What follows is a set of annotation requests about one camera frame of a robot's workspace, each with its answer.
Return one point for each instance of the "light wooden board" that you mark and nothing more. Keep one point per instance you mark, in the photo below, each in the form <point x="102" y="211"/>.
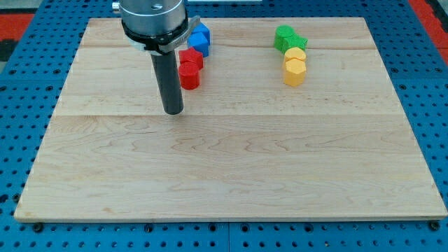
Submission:
<point x="247" y="147"/>

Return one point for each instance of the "red cylinder block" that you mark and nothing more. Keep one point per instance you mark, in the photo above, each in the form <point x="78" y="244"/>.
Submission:
<point x="189" y="75"/>

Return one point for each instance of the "red star block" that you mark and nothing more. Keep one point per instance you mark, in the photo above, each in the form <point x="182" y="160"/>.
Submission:
<point x="191" y="55"/>

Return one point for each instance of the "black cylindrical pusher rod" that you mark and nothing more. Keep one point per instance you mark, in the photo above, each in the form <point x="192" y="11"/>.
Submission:
<point x="166" y="72"/>

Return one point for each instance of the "yellow hexagon block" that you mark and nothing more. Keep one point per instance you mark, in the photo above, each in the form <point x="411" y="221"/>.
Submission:
<point x="294" y="72"/>

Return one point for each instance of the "blue pentagon block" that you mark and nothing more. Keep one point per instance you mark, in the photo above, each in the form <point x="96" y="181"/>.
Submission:
<point x="199" y="42"/>

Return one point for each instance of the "blue cube block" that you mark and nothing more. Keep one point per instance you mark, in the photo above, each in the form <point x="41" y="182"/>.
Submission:
<point x="204" y="30"/>

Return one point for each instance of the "yellow cylinder block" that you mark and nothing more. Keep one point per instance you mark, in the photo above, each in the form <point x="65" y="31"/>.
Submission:
<point x="295" y="53"/>

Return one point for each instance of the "green cylinder block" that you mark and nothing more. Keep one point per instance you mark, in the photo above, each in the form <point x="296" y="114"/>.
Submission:
<point x="282" y="32"/>

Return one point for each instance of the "green star block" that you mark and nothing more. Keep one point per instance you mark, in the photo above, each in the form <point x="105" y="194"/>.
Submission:
<point x="294" y="41"/>

